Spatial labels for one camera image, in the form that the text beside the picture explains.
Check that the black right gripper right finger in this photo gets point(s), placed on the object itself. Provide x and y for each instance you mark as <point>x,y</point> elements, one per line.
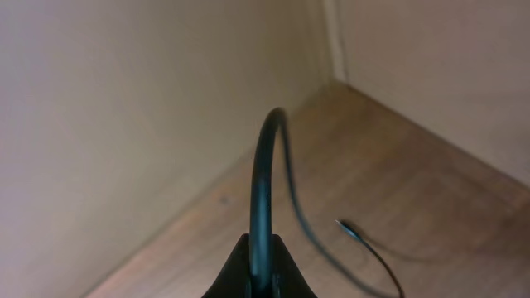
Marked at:
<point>287,280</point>

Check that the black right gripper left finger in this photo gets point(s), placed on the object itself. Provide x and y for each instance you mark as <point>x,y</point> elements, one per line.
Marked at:
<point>233,280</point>

